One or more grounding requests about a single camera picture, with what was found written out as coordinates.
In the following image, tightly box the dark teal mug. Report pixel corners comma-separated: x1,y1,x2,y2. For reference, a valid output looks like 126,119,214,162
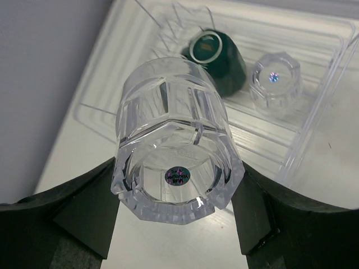
181,29,246,98

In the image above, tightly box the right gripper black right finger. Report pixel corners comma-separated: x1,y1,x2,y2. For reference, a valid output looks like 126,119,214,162
232,164,358,268

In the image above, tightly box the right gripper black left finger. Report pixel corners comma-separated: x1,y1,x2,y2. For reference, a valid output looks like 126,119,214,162
1,158,119,268

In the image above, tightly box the clear acrylic dish rack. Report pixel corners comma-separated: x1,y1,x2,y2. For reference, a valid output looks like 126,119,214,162
73,1,357,184

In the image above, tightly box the clear glass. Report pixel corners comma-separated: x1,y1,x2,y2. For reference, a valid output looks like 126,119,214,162
249,52,303,116
111,57,245,225

